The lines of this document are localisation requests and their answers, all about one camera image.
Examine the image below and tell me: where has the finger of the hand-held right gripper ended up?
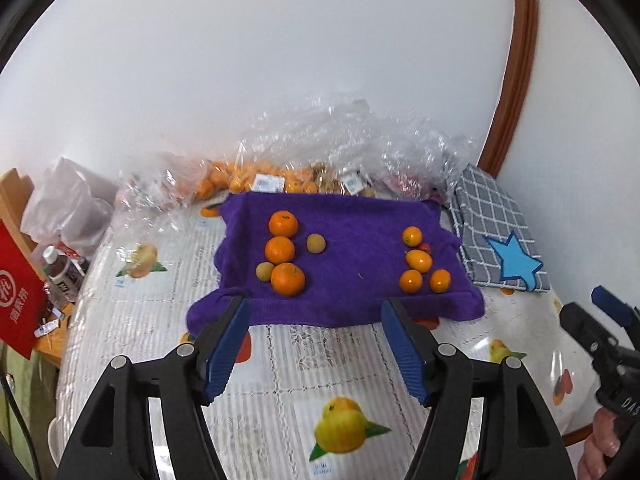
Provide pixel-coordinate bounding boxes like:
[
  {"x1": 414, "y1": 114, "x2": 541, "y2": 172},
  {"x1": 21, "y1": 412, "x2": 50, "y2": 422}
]
[
  {"x1": 559, "y1": 301, "x2": 619, "y2": 362},
  {"x1": 591, "y1": 285, "x2": 640, "y2": 349}
]

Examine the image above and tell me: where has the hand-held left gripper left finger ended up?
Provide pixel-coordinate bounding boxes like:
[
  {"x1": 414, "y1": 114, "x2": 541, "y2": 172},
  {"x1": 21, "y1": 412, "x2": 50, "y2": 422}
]
[{"x1": 54, "y1": 296, "x2": 252, "y2": 480}]

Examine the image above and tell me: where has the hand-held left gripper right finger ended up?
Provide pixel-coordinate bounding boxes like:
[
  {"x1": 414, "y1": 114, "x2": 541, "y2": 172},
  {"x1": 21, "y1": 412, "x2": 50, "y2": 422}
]
[{"x1": 381, "y1": 297, "x2": 571, "y2": 480}]

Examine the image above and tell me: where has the large orange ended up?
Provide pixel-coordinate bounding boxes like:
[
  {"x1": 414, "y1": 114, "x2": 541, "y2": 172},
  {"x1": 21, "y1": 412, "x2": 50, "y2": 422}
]
[
  {"x1": 268, "y1": 211, "x2": 299, "y2": 237},
  {"x1": 265, "y1": 236, "x2": 296, "y2": 264},
  {"x1": 271, "y1": 262, "x2": 306, "y2": 296}
]

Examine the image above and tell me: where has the person's right hand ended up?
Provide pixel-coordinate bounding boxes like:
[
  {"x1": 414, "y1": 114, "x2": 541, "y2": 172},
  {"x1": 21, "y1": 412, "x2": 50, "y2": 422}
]
[{"x1": 577, "y1": 406, "x2": 626, "y2": 480}]

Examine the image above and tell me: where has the fruit print tablecloth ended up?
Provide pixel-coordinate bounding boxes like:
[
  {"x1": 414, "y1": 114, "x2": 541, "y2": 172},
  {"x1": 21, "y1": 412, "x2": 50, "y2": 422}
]
[{"x1": 52, "y1": 195, "x2": 601, "y2": 480}]

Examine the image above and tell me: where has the purple towel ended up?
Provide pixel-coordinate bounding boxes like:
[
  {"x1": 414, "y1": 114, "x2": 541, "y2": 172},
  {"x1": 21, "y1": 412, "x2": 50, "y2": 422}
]
[{"x1": 186, "y1": 191, "x2": 486, "y2": 330}]

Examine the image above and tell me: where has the grey checked cloth blue star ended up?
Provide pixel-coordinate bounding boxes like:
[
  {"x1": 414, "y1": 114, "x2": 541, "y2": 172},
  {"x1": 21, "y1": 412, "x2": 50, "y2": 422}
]
[{"x1": 450, "y1": 162, "x2": 552, "y2": 293}]

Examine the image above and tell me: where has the clear plastic bag of oranges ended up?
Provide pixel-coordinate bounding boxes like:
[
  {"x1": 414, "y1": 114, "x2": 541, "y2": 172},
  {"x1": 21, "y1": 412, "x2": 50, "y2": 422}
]
[{"x1": 197, "y1": 105, "x2": 381, "y2": 198}]

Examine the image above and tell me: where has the red label bottle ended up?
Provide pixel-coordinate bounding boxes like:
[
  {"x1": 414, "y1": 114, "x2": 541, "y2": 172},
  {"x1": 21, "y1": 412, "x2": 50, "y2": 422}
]
[{"x1": 55, "y1": 241, "x2": 91, "y2": 273}]

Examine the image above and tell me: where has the wooden side table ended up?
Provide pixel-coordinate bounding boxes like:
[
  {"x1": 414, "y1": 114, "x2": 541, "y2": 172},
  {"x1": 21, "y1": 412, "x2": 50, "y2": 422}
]
[{"x1": 0, "y1": 167, "x2": 71, "y2": 366}]

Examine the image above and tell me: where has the crumpled clear plastic bag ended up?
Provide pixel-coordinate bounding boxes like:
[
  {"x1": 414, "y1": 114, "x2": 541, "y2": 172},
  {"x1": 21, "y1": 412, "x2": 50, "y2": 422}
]
[{"x1": 116, "y1": 155, "x2": 211, "y2": 231}]

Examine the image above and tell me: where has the black label water bottle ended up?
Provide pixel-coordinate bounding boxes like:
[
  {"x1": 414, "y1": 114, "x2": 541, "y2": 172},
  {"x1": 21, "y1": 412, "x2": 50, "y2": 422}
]
[{"x1": 42, "y1": 246, "x2": 86, "y2": 296}]

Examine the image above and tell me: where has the clear plastic bag of snacks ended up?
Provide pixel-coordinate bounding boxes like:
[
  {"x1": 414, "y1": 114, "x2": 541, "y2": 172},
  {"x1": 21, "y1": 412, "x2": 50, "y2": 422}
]
[{"x1": 310, "y1": 110, "x2": 478, "y2": 206}]

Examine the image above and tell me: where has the white bowl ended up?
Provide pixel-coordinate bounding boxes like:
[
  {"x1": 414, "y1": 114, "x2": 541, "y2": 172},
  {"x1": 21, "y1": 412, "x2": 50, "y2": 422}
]
[{"x1": 47, "y1": 417, "x2": 63, "y2": 456}]

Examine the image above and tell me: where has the green cloth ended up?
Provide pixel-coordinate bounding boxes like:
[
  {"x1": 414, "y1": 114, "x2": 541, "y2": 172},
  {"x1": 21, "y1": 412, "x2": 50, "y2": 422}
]
[{"x1": 0, "y1": 345, "x2": 61, "y2": 480}]

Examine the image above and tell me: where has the red paper bag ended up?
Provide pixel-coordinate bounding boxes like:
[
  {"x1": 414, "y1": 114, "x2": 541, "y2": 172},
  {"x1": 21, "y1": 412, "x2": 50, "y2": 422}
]
[{"x1": 0, "y1": 221, "x2": 50, "y2": 360}]

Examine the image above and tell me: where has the white plastic bag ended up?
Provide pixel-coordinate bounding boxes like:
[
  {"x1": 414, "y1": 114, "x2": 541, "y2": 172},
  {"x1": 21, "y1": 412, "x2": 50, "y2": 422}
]
[{"x1": 20, "y1": 156, "x2": 115, "y2": 248}]

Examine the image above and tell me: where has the brown wooden door frame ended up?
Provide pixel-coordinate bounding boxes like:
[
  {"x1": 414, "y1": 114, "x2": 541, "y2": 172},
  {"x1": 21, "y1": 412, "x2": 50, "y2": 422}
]
[{"x1": 477, "y1": 0, "x2": 538, "y2": 178}]

